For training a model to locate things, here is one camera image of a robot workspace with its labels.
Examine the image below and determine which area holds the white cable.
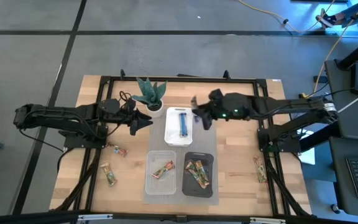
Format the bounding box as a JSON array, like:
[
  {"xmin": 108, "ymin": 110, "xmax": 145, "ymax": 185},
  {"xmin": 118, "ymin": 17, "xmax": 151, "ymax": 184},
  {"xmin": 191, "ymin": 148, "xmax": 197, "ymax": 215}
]
[{"xmin": 336, "ymin": 92, "xmax": 358, "ymax": 113}]

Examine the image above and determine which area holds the person's leg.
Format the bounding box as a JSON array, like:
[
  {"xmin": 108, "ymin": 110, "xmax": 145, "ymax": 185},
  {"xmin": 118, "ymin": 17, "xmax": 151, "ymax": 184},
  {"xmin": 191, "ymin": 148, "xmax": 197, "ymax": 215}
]
[{"xmin": 334, "ymin": 1, "xmax": 358, "ymax": 22}]

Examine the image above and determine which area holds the dark grey plastic bin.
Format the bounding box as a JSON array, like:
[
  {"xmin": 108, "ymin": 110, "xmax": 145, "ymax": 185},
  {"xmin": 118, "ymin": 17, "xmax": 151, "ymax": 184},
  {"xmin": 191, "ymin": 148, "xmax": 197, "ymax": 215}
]
[{"xmin": 181, "ymin": 151, "xmax": 214, "ymax": 198}]

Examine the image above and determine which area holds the grey woven table mat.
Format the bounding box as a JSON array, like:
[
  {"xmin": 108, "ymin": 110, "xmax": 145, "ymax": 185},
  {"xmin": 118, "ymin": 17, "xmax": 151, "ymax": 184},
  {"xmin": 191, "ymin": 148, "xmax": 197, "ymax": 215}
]
[{"xmin": 143, "ymin": 108, "xmax": 220, "ymax": 206}]

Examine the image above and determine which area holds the white plastic bin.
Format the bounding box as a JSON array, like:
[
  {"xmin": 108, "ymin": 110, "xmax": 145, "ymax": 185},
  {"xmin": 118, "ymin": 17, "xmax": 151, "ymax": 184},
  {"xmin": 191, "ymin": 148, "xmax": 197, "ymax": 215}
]
[{"xmin": 164, "ymin": 106, "xmax": 194, "ymax": 147}]

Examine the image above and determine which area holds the black beam with silver brackets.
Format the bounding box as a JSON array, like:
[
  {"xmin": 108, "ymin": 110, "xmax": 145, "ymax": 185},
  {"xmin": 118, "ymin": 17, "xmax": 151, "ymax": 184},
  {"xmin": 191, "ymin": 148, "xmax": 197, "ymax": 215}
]
[{"xmin": 0, "ymin": 210, "xmax": 358, "ymax": 224}]

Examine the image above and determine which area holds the succulent plant in white pot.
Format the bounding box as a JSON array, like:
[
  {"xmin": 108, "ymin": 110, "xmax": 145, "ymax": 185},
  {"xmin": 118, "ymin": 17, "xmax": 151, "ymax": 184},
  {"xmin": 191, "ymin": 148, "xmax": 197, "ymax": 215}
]
[{"xmin": 131, "ymin": 77, "xmax": 168, "ymax": 118}]

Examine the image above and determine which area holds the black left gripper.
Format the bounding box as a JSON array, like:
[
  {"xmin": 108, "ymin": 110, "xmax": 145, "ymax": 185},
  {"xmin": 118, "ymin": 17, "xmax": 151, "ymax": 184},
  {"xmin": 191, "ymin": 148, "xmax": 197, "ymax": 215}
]
[{"xmin": 109, "ymin": 105, "xmax": 154, "ymax": 136}]

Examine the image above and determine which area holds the black desk beam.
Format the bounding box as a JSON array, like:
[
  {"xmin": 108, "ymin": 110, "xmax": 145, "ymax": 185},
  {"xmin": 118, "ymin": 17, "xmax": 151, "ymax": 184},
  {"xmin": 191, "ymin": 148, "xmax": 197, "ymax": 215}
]
[{"xmin": 336, "ymin": 39, "xmax": 358, "ymax": 71}]

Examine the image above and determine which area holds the yellow cable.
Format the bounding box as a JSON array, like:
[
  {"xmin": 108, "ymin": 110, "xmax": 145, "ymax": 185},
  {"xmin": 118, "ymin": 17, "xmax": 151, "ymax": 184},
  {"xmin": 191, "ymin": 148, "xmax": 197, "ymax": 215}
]
[{"xmin": 237, "ymin": 0, "xmax": 358, "ymax": 98}]

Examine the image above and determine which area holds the clear plastic bin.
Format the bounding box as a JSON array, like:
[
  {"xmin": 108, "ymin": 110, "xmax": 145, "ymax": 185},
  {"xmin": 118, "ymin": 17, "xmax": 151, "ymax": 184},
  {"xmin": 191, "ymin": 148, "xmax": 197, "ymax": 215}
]
[{"xmin": 144, "ymin": 150, "xmax": 178, "ymax": 195}]

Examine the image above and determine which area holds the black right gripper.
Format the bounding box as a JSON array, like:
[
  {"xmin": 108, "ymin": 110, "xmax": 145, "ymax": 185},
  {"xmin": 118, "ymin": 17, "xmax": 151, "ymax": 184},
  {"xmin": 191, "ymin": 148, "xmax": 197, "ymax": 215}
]
[{"xmin": 191, "ymin": 88, "xmax": 229, "ymax": 131}]

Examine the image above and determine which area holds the black aluminium table frame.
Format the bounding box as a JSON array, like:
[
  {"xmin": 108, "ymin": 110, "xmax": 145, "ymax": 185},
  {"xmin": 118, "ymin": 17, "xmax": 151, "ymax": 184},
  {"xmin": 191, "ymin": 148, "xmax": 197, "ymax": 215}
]
[{"xmin": 50, "ymin": 68, "xmax": 312, "ymax": 218}]

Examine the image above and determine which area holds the dark grey desk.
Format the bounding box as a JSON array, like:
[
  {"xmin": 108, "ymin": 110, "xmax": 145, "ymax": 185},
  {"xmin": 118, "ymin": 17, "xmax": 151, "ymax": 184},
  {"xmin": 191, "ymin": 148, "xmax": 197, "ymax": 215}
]
[
  {"xmin": 328, "ymin": 136, "xmax": 358, "ymax": 218},
  {"xmin": 323, "ymin": 58, "xmax": 358, "ymax": 142}
]

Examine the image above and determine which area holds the person's shoe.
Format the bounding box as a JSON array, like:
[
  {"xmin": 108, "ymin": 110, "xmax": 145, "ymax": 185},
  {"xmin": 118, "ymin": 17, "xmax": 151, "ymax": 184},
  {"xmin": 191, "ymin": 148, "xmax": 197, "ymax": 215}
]
[{"xmin": 314, "ymin": 7, "xmax": 338, "ymax": 30}]

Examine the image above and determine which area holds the green and orange granola bar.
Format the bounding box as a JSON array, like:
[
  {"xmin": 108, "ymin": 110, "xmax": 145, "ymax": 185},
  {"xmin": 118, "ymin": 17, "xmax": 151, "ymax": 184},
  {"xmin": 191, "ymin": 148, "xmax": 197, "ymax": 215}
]
[
  {"xmin": 185, "ymin": 161, "xmax": 209, "ymax": 190},
  {"xmin": 253, "ymin": 156, "xmax": 269, "ymax": 184},
  {"xmin": 195, "ymin": 159, "xmax": 210, "ymax": 187},
  {"xmin": 99, "ymin": 162, "xmax": 118, "ymax": 187}
]

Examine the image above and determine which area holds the red and green granola bar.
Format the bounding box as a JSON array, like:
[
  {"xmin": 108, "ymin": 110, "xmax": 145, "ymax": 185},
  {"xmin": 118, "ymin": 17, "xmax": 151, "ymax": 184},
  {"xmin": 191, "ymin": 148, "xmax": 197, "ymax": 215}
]
[
  {"xmin": 151, "ymin": 160, "xmax": 176, "ymax": 180},
  {"xmin": 106, "ymin": 142, "xmax": 129, "ymax": 157}
]

